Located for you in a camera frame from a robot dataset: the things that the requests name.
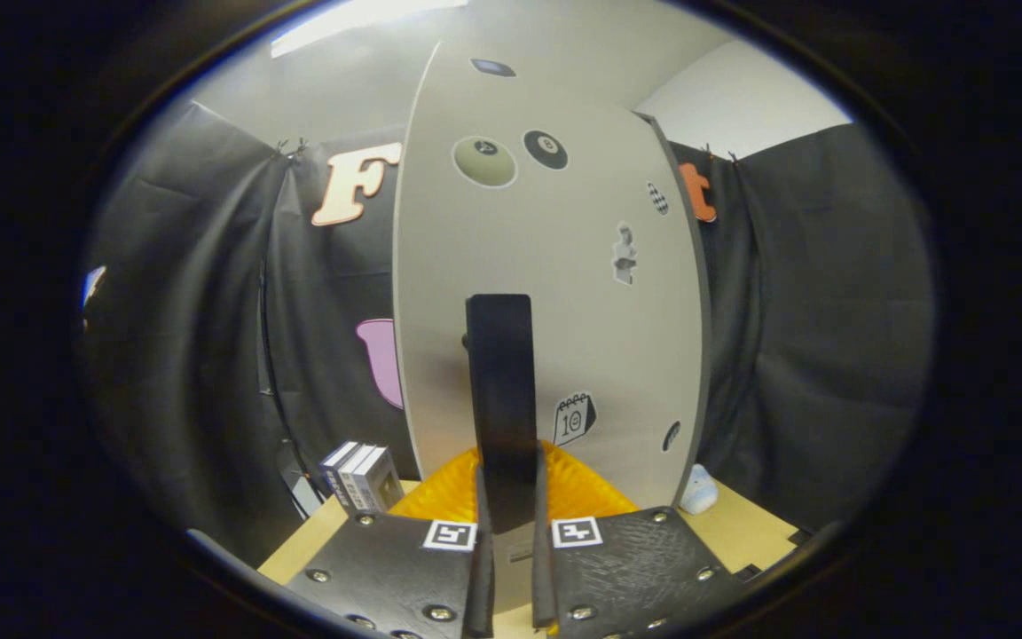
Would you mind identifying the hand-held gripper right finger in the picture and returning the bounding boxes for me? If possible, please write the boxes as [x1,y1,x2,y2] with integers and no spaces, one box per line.
[531,442,747,639]

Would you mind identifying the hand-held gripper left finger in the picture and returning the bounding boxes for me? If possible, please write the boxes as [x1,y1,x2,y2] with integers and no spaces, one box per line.
[285,444,496,639]

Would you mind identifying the black door handle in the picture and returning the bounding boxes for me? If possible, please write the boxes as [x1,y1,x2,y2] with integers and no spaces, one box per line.
[462,293,540,535]

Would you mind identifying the white cabinet door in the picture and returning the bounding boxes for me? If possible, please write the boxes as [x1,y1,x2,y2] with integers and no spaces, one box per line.
[391,40,698,613]

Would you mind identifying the grey cover book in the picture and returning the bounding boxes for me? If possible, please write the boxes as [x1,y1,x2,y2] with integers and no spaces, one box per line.
[356,446,405,514]

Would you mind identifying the white spine book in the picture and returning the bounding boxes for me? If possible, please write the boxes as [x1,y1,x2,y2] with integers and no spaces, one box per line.
[338,444,379,514]

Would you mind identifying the white rounded object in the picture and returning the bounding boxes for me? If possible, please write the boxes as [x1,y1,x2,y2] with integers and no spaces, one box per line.
[680,463,719,516]

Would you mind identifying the dark blue spine book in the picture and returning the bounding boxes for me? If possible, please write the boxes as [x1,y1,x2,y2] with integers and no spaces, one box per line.
[320,441,361,511]

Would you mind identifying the grey cabinet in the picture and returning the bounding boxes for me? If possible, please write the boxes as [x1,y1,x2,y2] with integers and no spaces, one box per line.
[635,111,714,509]

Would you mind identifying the black backdrop cloth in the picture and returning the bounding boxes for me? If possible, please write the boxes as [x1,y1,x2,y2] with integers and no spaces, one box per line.
[76,98,938,569]

